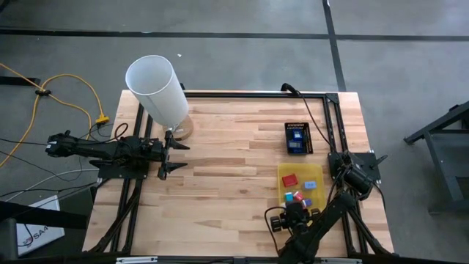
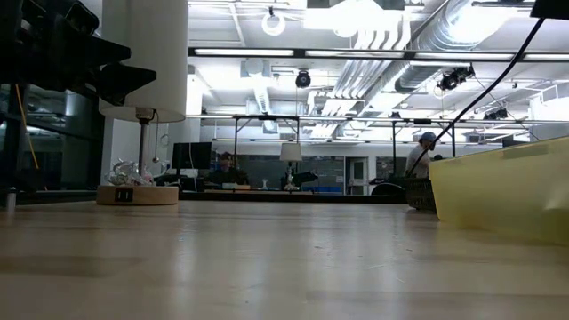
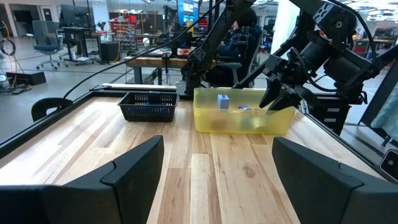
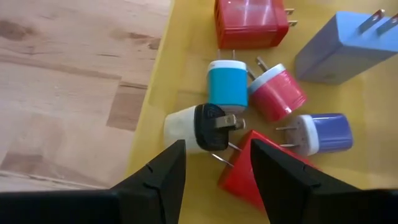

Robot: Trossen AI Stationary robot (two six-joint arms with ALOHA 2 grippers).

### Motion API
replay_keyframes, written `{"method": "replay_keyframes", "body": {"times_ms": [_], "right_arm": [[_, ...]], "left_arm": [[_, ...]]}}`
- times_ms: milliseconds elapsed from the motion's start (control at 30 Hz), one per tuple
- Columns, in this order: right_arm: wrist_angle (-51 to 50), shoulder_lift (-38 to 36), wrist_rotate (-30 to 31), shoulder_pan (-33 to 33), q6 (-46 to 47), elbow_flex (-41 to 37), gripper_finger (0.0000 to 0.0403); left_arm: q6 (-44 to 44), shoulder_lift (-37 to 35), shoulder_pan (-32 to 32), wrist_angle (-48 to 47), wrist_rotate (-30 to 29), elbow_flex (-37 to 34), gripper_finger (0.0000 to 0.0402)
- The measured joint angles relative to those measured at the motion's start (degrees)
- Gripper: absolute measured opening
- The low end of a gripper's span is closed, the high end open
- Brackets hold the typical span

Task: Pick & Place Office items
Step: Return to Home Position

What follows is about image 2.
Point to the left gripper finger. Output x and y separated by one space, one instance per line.
109 51
126 80

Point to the black office chair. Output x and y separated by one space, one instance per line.
387 189

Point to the black aluminium table frame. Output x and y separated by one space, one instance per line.
53 197

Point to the person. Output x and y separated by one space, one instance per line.
420 155
227 171

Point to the yellow translucent plastic tray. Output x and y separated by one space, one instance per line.
502 195

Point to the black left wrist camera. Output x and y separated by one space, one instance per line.
82 18

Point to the black mesh basket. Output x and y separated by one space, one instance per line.
420 195

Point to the black metal stand frame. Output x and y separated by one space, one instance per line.
422 121
266 117

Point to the small white shade lamp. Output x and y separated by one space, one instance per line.
290 153

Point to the black ceiling dome camera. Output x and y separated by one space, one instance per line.
303 79

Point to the crumpled clear plastic wrap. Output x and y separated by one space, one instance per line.
129 175

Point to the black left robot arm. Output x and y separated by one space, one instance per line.
9 53

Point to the background black robot arm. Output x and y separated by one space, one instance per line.
306 177

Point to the black overhead mounted camera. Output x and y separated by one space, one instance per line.
451 80

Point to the black computer monitor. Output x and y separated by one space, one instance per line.
191 155

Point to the white shade wooden base lamp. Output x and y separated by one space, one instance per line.
146 53

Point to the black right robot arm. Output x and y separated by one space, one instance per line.
551 9

